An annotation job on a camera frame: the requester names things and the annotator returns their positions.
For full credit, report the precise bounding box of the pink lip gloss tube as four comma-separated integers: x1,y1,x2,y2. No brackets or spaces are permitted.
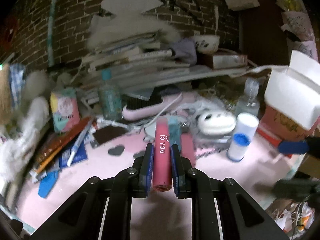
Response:
152,116,172,192

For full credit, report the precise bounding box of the pink rectangular lipstick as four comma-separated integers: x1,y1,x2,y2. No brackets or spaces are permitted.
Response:
181,133,196,167

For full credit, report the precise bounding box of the teal spray bottle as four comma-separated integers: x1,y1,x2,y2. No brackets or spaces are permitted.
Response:
168,117,181,151

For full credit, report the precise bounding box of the white cylindrical container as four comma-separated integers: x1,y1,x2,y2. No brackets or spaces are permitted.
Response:
234,112,259,141

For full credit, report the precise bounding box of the white bottle blue cap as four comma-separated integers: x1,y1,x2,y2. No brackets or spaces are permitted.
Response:
227,133,251,162

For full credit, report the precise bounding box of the white open cardboard box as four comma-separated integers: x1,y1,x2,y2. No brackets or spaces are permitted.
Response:
264,50,319,131

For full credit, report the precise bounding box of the small black square card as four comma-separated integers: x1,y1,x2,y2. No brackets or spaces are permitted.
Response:
93,126,128,145

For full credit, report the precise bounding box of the clear bottle with cap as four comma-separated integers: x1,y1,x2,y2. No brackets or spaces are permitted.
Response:
235,78,260,116

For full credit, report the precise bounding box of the panda plush pouch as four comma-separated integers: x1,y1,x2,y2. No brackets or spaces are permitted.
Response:
197,110,236,135

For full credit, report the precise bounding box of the blue booklet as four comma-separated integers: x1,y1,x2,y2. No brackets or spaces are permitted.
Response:
58,142,89,170

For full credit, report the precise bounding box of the pink hair brush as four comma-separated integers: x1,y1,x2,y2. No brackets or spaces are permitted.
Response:
122,93,182,121

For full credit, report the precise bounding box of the white blue pen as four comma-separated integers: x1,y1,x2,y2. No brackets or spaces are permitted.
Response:
67,119,93,167

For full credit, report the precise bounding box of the teal capped drink bottle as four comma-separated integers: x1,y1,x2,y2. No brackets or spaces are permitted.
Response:
98,69,123,121

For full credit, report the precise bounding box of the blue plastic tag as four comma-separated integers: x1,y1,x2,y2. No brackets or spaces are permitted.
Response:
38,171,59,198

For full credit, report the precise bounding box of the orange pencils bundle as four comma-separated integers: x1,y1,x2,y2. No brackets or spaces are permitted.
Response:
30,116,91,178

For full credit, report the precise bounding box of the Kotex pad pack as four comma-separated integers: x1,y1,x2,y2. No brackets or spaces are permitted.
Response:
50,87,80,133

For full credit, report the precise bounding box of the stack of books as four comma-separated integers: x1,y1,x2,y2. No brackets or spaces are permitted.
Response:
80,31,251,96

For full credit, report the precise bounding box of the brown book box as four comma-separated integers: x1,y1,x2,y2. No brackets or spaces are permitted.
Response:
213,54,248,69

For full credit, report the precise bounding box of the pink hanging organizer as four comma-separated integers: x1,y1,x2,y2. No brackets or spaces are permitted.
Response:
277,0,318,61

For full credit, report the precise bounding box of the purple cloth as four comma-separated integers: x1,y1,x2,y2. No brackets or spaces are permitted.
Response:
169,38,197,66

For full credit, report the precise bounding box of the panda ceramic bowl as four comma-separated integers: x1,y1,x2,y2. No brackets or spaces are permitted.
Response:
192,35,220,55

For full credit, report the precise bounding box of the plush toy with plaid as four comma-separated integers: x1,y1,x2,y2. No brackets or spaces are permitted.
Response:
1,63,51,182

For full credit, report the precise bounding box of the white fluffy fur piece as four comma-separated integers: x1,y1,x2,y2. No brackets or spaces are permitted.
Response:
87,14,181,50

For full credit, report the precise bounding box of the white paper on wall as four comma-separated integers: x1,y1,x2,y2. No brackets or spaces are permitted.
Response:
101,0,163,15

